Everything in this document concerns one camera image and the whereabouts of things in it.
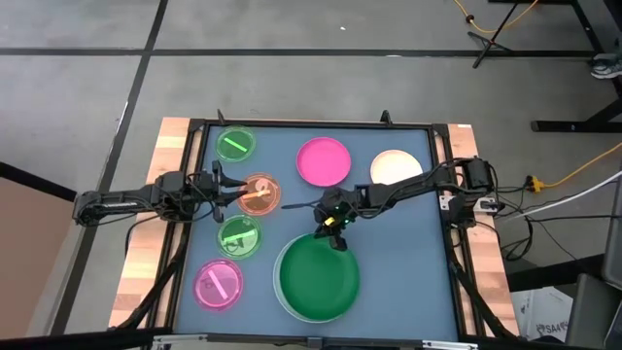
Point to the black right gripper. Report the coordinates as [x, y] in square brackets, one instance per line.
[340, 200]

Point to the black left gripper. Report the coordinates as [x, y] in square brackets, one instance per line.
[217, 167]

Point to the small translucent orange plate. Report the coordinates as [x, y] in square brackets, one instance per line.
[265, 204]

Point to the opaque pink plastic plate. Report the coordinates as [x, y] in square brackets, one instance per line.
[323, 163]

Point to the small translucent green plate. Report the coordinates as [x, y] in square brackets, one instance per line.
[243, 248]
[243, 136]

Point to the small translucent pink plate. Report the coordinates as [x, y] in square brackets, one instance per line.
[228, 291]

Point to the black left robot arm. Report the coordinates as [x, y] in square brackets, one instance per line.
[121, 201]

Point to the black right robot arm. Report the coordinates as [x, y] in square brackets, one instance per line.
[413, 187]

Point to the large green plastic plate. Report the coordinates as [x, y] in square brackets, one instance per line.
[318, 282]

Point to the large white plastic plate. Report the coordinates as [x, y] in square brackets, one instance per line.
[276, 284]

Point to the blue table mat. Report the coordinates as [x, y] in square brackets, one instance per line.
[389, 272]

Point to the brown partition board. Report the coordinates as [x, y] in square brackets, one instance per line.
[29, 253]

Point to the black tripod stand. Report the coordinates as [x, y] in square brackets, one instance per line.
[490, 44]

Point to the white printed cardboard box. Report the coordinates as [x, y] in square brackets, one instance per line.
[539, 311]

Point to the black desk foot bar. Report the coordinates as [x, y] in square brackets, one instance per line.
[559, 272]

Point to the dark grey chair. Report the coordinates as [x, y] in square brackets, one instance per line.
[588, 311]

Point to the grey metal cabinet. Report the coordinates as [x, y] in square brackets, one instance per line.
[613, 233]

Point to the person's shoe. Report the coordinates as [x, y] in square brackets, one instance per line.
[607, 68]

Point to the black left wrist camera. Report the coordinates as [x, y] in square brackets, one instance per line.
[204, 190]

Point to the black metal table frame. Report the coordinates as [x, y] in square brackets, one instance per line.
[316, 124]

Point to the black desk frame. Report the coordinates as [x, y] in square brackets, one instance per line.
[559, 126]

